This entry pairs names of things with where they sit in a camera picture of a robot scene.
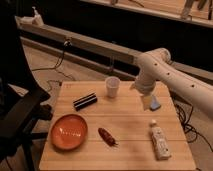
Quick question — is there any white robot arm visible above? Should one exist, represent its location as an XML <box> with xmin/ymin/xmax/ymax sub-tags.
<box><xmin>134</xmin><ymin>48</ymin><xmax>213</xmax><ymax>120</ymax></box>

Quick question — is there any blue sponge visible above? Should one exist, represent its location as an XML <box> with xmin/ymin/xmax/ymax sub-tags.
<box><xmin>150</xmin><ymin>96</ymin><xmax>161</xmax><ymax>111</ymax></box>

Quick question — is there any white plastic cup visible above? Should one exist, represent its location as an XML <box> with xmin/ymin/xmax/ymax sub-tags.
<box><xmin>105</xmin><ymin>76</ymin><xmax>120</xmax><ymax>98</ymax></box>

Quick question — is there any orange plate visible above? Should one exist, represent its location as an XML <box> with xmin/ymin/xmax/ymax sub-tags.
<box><xmin>50</xmin><ymin>114</ymin><xmax>88</xmax><ymax>150</ymax></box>

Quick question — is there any black chair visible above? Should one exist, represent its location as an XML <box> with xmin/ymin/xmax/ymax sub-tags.
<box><xmin>0</xmin><ymin>0</ymin><xmax>53</xmax><ymax>171</ymax></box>

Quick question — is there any white dispenser bottle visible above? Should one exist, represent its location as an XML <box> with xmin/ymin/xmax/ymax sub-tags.
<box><xmin>32</xmin><ymin>6</ymin><xmax>44</xmax><ymax>26</ymax></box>

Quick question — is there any black cable right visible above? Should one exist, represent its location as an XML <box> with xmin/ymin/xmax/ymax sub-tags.
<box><xmin>173</xmin><ymin>102</ymin><xmax>213</xmax><ymax>153</ymax></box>

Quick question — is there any black floor cable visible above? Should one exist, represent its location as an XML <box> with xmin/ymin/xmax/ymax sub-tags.
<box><xmin>31</xmin><ymin>39</ymin><xmax>77</xmax><ymax>94</ymax></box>

